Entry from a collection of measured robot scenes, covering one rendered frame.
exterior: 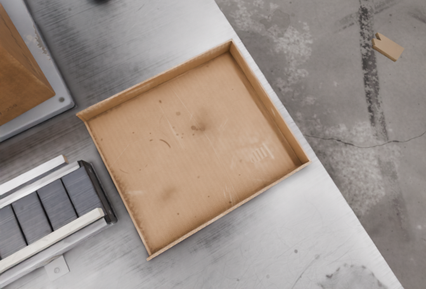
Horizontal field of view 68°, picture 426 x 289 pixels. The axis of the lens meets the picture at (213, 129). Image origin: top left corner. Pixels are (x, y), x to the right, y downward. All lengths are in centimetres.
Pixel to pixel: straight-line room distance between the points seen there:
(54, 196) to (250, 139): 32
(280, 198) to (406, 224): 113
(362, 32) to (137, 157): 150
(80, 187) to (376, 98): 145
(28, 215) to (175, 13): 44
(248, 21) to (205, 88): 113
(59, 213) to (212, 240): 24
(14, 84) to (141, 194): 25
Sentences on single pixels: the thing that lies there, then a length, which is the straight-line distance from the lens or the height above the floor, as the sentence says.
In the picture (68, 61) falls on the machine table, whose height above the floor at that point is 83.
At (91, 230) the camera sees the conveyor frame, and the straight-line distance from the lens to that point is 51.
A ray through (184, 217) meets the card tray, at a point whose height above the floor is 83.
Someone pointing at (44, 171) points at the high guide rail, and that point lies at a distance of 45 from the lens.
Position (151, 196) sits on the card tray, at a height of 83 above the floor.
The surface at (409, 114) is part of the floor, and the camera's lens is 177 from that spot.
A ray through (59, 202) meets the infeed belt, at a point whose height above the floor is 88.
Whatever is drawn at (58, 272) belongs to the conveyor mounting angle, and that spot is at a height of 83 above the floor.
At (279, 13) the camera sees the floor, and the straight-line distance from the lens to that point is 175.
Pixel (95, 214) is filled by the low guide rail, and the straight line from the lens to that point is 47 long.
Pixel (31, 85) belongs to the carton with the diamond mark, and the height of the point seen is 91.
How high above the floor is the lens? 137
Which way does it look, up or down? 74 degrees down
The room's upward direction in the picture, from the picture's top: 12 degrees clockwise
